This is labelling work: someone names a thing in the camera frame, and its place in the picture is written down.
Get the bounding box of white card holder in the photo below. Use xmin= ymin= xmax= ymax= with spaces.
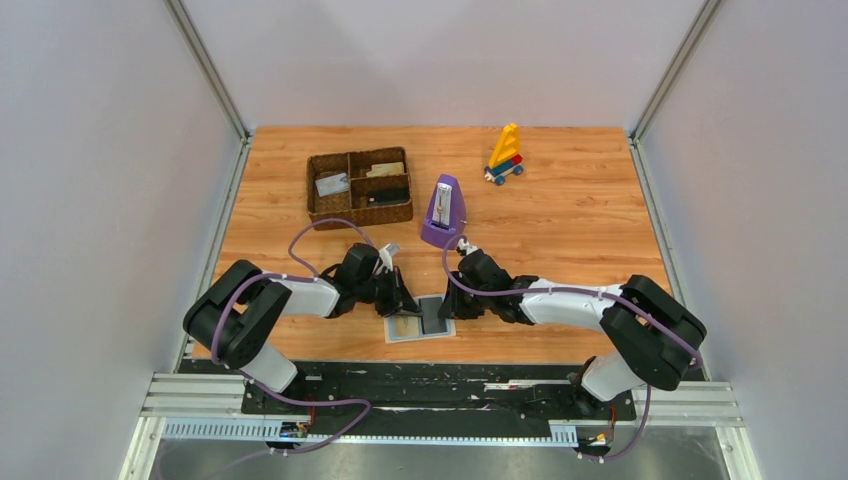
xmin=384 ymin=295 xmax=456 ymax=344

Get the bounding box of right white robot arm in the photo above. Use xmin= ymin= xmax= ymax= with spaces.
xmin=440 ymin=241 xmax=707 ymax=403

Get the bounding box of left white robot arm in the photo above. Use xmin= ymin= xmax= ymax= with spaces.
xmin=183 ymin=243 xmax=422 ymax=393

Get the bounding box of grey card in basket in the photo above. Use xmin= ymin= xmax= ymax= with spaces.
xmin=314 ymin=173 xmax=350 ymax=197

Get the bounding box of beige card in basket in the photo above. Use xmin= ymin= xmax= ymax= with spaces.
xmin=371 ymin=161 xmax=406 ymax=176

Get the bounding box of purple metronome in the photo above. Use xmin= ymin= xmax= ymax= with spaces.
xmin=420 ymin=174 xmax=467 ymax=249

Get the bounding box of brown wicker divided basket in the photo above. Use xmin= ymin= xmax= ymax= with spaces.
xmin=306 ymin=146 xmax=414 ymax=227

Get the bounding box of colourful toy block car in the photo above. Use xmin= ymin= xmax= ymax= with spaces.
xmin=483 ymin=123 xmax=524 ymax=186

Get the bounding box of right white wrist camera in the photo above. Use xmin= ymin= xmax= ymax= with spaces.
xmin=455 ymin=238 xmax=479 ymax=257

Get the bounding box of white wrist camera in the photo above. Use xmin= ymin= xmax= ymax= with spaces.
xmin=374 ymin=243 xmax=400 ymax=274
xmin=455 ymin=238 xmax=479 ymax=257

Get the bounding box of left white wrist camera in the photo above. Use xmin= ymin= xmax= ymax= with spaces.
xmin=374 ymin=243 xmax=400 ymax=274

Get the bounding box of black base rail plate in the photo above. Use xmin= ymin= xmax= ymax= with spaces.
xmin=284 ymin=361 xmax=636 ymax=436

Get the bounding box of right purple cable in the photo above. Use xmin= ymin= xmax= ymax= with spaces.
xmin=441 ymin=233 xmax=704 ymax=463

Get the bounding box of white slotted cable duct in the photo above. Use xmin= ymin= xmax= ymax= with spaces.
xmin=161 ymin=418 xmax=578 ymax=447

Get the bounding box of right aluminium frame post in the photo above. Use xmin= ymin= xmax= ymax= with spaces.
xmin=630 ymin=0 xmax=724 ymax=143

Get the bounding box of aluminium frame post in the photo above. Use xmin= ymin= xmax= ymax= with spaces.
xmin=630 ymin=0 xmax=724 ymax=143
xmin=164 ymin=0 xmax=251 ymax=144

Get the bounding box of left aluminium frame post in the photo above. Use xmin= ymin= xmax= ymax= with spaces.
xmin=164 ymin=0 xmax=251 ymax=144

